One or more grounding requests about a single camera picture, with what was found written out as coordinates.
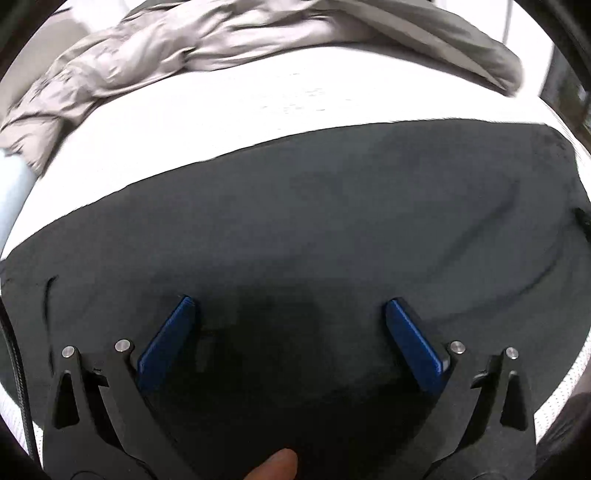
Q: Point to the person's left hand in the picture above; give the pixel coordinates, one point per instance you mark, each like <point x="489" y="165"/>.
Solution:
<point x="273" y="467"/>

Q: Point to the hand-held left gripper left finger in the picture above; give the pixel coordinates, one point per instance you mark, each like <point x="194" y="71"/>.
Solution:
<point x="164" y="341"/>

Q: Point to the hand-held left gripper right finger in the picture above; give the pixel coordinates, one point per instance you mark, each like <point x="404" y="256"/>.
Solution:
<point x="413" y="346"/>

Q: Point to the light blue cloth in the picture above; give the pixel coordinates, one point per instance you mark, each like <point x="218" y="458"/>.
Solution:
<point x="11" y="194"/>

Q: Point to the black pants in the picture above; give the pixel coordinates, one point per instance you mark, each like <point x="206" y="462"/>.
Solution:
<point x="300" y="207"/>

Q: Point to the grey puffer jacket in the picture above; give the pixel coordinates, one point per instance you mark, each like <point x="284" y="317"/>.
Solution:
<point x="184" y="41"/>

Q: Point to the white mattress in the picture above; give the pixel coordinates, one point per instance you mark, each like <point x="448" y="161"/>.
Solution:
<point x="277" y="101"/>

